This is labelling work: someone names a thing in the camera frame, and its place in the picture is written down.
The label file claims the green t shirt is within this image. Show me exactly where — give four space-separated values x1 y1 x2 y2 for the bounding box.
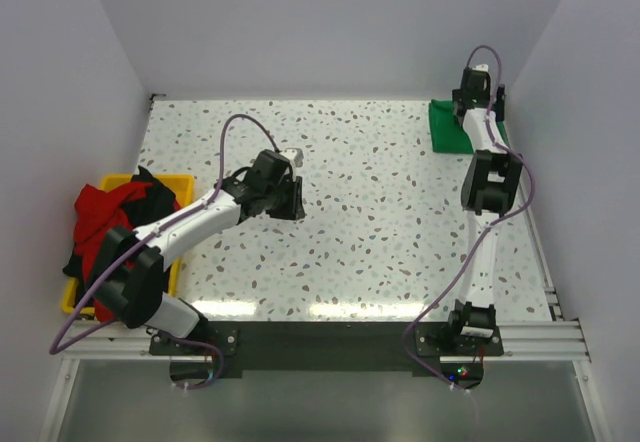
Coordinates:
428 100 509 155

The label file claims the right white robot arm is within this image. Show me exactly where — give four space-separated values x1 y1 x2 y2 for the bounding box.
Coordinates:
445 64 523 355

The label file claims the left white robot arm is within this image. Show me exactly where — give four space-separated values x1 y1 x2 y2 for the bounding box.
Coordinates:
88 148 305 354

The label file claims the yellow plastic bin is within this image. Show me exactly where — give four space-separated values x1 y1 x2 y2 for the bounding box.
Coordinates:
60 173 196 317

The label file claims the black t shirt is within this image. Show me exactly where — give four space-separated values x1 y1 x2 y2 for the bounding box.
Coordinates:
61 165 182 308

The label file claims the red t shirt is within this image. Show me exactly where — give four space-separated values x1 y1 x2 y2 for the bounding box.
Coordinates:
63 180 154 296

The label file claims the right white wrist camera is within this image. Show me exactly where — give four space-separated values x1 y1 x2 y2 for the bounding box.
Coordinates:
471 64 489 73

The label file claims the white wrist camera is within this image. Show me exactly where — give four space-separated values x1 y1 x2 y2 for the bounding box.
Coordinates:
281 148 304 168
471 64 489 73

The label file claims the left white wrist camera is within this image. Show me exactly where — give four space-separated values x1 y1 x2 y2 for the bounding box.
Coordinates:
281 148 304 168

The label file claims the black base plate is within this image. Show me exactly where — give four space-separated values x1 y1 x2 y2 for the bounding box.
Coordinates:
149 321 504 388

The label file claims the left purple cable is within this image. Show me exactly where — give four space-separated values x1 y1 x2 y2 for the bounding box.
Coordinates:
49 114 281 391

